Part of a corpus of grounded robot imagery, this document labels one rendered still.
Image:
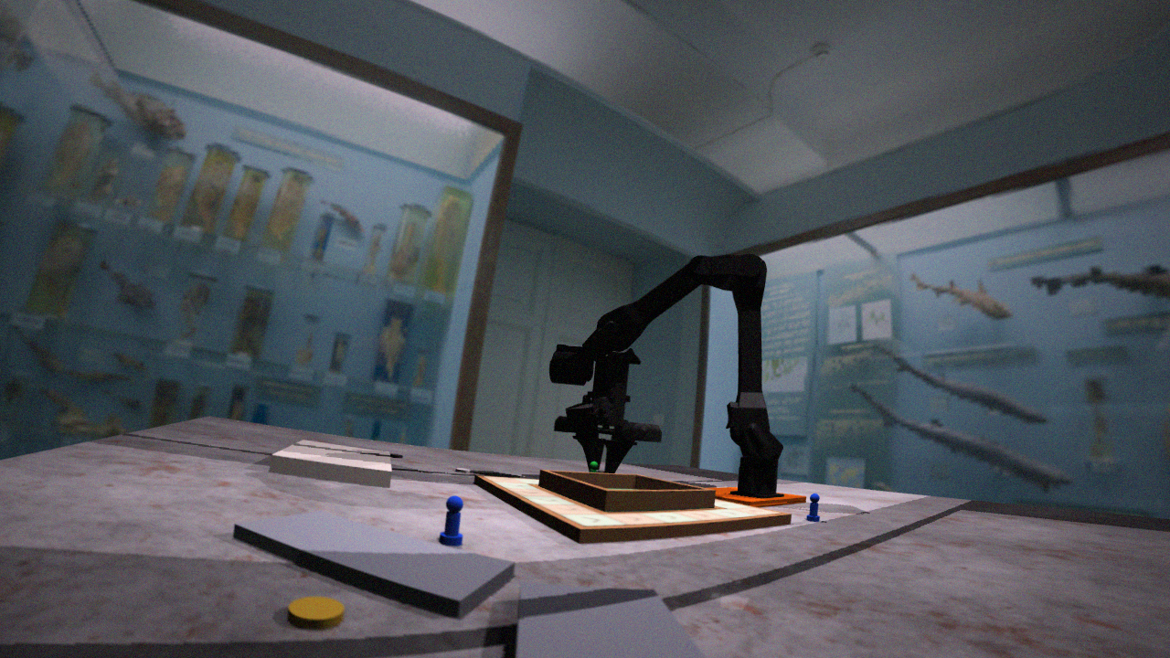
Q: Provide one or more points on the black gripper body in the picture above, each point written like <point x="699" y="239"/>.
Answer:
<point x="623" y="430"/>

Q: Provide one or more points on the yellow flat disc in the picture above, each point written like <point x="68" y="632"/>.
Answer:
<point x="315" y="612"/>

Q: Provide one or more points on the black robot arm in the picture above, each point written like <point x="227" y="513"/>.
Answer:
<point x="618" y="329"/>

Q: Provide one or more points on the blue game pawn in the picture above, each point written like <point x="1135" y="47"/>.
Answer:
<point x="813" y="515"/>
<point x="451" y="536"/>

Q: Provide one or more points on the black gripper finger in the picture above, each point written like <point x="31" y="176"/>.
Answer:
<point x="593" y="449"/>
<point x="615" y="452"/>

